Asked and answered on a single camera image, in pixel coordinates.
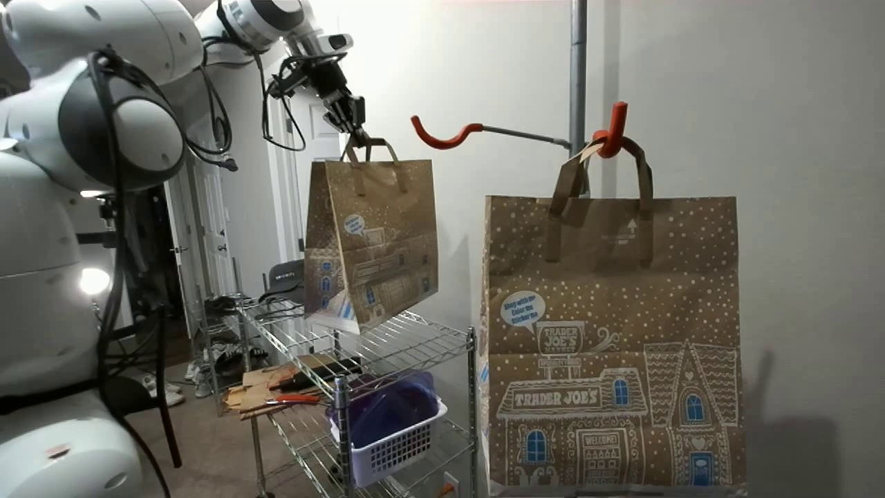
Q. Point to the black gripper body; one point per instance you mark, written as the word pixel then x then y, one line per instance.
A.
pixel 331 77

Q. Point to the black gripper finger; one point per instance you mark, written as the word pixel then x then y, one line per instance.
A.
pixel 342 110
pixel 359 114

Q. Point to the brown printed paper bag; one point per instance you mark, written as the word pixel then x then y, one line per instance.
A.
pixel 377 239
pixel 610 348

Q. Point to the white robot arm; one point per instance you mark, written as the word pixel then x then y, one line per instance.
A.
pixel 92 139

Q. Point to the grey metal pole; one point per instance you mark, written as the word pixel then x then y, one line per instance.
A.
pixel 580 55

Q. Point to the orange tipped metal hook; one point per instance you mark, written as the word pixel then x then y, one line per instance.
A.
pixel 613 124

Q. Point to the black tripod stand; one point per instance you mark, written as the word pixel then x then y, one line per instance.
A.
pixel 142 278

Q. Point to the purple cloth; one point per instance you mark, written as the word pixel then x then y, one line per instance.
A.
pixel 390 411

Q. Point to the round bright lamp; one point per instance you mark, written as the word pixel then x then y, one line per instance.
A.
pixel 92 280

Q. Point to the white plastic basket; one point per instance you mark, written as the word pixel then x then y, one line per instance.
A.
pixel 396 445

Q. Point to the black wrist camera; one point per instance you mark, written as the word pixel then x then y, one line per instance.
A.
pixel 291 73

